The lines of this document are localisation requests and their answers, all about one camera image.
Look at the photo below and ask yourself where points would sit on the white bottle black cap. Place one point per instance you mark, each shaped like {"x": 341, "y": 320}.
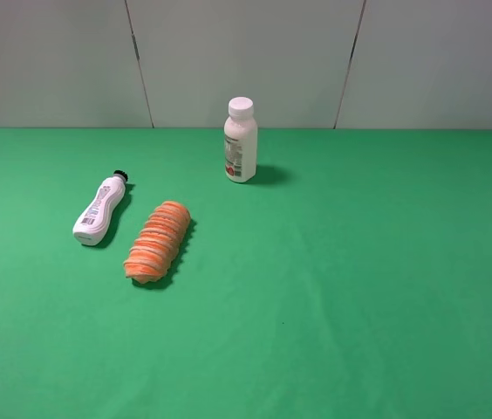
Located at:
{"x": 93, "y": 223}

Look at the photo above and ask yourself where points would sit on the orange white striped plush roll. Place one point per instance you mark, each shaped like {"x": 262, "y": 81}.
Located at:
{"x": 158, "y": 243}

